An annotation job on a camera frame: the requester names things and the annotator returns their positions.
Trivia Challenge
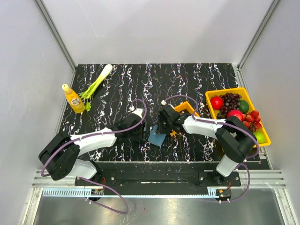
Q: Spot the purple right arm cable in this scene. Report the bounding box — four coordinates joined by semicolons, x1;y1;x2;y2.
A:
161;95;260;203

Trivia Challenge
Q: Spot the red apple centre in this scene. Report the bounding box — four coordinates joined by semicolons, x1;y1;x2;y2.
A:
227;110;243;121

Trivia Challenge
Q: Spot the white slotted cable duct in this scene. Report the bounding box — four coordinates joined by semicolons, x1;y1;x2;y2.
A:
43;188;219;199

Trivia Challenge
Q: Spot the green white leek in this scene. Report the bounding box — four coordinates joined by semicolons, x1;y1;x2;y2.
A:
79;64;113;111

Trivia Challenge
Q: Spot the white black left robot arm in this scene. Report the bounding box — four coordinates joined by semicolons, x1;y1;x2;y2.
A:
38;108;145;185

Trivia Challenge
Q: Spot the dark purple grape bunch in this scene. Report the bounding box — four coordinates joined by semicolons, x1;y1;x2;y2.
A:
217;92;242;119

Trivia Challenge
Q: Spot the large yellow fruit tray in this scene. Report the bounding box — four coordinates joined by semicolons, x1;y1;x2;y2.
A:
205;88;271;147

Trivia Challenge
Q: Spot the small orange card bin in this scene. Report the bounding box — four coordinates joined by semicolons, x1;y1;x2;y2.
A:
170;101;200;137

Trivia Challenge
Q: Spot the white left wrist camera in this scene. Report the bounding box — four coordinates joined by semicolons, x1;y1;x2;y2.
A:
129;106;145;118

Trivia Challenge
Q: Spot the red apple left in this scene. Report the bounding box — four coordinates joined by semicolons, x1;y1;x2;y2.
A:
210;96;224;110

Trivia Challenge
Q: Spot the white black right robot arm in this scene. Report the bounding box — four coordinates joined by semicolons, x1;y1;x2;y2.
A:
157;104;259;186

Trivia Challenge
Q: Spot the yellow juice bottle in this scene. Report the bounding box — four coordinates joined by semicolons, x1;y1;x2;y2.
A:
62;84;85;113

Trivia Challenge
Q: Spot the light green apple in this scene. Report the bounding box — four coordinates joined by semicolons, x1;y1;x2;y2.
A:
254;131;266;144

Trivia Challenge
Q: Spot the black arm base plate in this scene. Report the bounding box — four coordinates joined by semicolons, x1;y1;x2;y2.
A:
90;162;241;187

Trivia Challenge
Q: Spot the dark green avocado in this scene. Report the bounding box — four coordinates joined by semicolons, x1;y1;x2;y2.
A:
238;100;249;114

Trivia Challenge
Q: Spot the black marble pattern mat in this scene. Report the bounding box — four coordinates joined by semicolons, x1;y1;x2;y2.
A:
58;63;239;162

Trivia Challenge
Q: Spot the red apple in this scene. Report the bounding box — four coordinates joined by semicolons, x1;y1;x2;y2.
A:
227;110;243;121
210;96;224;110

